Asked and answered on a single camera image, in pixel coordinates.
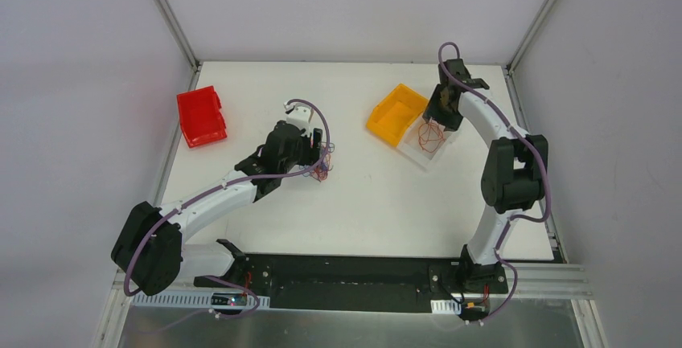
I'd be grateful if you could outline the coloured wire bundle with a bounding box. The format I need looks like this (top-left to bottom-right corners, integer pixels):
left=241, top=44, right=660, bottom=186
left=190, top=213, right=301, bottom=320
left=306, top=141, right=337, bottom=183

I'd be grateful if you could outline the orange wire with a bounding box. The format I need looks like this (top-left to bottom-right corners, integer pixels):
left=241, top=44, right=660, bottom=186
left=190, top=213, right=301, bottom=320
left=417, top=119, right=446, bottom=155

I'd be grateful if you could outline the white plastic bin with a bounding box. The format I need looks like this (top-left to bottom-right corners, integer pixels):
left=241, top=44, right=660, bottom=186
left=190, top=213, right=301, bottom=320
left=397, top=117, right=461, bottom=171

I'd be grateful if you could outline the orange plastic bin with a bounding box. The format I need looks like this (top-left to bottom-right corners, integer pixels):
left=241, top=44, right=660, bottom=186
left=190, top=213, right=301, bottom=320
left=366, top=84, right=428, bottom=147

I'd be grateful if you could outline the red plastic bin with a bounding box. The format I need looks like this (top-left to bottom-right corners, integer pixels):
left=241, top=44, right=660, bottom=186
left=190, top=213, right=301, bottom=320
left=176, top=85, right=228, bottom=148

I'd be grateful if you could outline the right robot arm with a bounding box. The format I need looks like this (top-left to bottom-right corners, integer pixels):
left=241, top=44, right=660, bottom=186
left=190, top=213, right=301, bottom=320
left=423, top=59, right=548, bottom=293

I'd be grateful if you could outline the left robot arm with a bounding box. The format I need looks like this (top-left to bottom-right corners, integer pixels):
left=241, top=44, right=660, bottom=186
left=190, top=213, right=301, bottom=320
left=111, top=120, right=330, bottom=297

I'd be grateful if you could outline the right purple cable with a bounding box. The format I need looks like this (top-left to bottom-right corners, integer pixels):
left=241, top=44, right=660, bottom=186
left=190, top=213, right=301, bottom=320
left=431, top=42, right=553, bottom=334

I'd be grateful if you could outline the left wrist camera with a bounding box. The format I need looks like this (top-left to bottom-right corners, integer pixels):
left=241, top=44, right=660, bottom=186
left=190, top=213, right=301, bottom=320
left=285, top=103, right=314, bottom=135

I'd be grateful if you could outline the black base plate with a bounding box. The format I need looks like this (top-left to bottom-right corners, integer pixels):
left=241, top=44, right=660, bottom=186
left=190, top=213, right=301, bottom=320
left=221, top=254, right=509, bottom=313

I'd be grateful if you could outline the left white cable duct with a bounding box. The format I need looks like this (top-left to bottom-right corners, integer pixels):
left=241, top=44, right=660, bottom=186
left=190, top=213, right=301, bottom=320
left=132, top=290, right=257, bottom=310

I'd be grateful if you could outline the white cable duct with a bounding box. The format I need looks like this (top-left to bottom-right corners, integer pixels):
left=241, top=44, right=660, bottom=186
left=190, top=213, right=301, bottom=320
left=430, top=300, right=462, bottom=315
left=132, top=290, right=257, bottom=310

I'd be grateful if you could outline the right white cable duct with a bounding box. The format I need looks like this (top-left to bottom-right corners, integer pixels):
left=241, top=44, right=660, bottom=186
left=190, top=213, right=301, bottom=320
left=430, top=300, right=462, bottom=315

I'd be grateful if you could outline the aluminium frame rail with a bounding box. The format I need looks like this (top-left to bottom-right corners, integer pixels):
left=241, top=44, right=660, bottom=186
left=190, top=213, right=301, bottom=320
left=113, top=253, right=594, bottom=301

